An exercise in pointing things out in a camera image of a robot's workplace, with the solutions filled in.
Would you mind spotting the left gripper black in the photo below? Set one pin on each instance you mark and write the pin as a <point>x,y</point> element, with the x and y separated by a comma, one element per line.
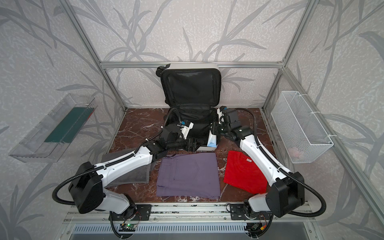
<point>188,143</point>

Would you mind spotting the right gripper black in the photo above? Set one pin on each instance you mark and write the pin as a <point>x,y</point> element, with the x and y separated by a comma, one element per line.
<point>218,128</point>

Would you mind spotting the white blue tube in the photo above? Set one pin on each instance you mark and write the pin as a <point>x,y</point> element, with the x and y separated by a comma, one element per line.
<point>212,141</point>

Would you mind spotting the red t-shirt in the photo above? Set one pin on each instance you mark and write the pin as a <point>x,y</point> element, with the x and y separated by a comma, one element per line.
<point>241,172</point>

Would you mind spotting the purple trousers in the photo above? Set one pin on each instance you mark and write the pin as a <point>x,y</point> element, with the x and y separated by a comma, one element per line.
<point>193,175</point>

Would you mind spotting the white hard-shell suitcase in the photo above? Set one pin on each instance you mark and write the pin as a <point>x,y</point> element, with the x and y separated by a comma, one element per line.
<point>194,90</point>

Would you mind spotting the grey towel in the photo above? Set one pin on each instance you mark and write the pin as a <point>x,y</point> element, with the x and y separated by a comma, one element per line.
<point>133,174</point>

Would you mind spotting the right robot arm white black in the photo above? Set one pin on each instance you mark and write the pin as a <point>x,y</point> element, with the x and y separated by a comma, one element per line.
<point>287,189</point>

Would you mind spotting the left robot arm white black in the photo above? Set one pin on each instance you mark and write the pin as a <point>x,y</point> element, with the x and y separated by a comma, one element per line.
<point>87,190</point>

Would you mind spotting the pink item in basket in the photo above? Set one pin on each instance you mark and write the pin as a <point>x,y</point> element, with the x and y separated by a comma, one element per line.
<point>294,153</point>

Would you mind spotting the green circuit board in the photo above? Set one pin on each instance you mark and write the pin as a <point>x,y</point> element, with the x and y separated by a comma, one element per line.
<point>125,228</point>

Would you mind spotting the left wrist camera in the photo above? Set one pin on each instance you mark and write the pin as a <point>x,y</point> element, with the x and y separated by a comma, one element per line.
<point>185,127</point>

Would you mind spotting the white wire mesh basket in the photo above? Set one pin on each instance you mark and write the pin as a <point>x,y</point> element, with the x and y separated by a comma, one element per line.
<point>299,127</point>

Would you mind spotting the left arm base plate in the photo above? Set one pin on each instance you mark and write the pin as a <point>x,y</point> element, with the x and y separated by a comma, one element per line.
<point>140,212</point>

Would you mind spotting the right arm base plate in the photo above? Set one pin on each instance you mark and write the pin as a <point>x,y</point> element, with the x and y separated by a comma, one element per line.
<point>238,213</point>

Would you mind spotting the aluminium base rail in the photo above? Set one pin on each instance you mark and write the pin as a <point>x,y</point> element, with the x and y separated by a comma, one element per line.
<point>193,212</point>

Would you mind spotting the clear plastic wall tray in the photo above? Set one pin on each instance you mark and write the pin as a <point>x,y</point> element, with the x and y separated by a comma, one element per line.
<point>48,141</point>

